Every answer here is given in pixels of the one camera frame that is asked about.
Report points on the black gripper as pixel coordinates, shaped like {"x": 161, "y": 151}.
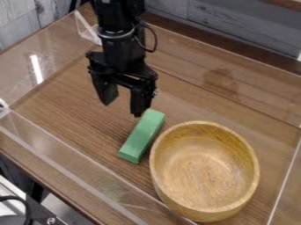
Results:
{"x": 119, "y": 65}

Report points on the green rectangular block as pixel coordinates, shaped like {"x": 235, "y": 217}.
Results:
{"x": 141, "y": 135}

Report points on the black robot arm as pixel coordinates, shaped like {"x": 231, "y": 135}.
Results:
{"x": 119, "y": 16}

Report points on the brown wooden bowl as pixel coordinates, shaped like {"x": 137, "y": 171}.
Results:
{"x": 204, "y": 170}

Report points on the clear acrylic corner bracket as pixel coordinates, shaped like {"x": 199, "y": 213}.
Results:
{"x": 85, "y": 30}

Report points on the clear acrylic tray wall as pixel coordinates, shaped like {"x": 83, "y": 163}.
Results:
{"x": 80, "y": 175}

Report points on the black metal mount plate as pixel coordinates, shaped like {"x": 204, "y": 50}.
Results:
{"x": 37, "y": 215}

